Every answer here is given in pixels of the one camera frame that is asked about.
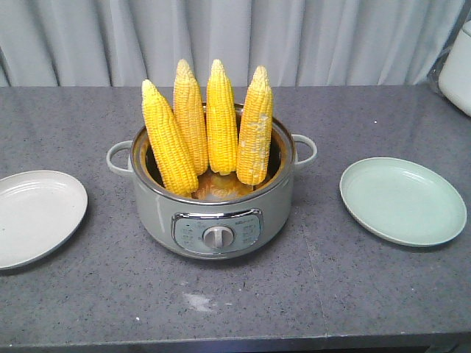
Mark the sage green electric cooking pot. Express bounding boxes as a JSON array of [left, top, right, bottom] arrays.
[[106, 119, 317, 260]]

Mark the grey pleated curtain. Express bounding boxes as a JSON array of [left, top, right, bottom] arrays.
[[1, 1, 470, 87]]

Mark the light green round plate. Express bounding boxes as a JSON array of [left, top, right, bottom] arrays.
[[339, 157, 467, 247]]

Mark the bright yellow corn cob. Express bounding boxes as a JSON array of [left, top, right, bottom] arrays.
[[206, 59, 238, 176]]

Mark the white appliance at right edge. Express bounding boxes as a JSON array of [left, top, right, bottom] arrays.
[[438, 21, 471, 115]]

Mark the pale orange-yellow corn cob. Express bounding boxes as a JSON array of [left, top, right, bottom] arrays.
[[173, 59, 209, 176]]

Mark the white round plate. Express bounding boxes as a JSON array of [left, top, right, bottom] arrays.
[[1, 170, 88, 271]]

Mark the yellow corn cob white patch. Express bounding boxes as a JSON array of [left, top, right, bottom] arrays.
[[236, 65, 273, 185]]

